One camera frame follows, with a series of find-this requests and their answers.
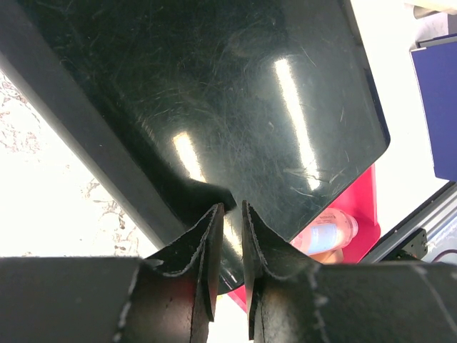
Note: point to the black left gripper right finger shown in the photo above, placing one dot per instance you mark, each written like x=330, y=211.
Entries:
x=293, y=298

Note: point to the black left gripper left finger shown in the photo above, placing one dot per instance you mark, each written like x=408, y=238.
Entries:
x=167, y=297

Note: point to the square foundation bottle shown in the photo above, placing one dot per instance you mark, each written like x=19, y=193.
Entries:
x=329, y=257

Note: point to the black drawer cabinet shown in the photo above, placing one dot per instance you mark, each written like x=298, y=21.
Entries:
x=176, y=106

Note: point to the blue binder folder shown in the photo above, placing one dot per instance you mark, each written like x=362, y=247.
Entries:
x=434, y=61

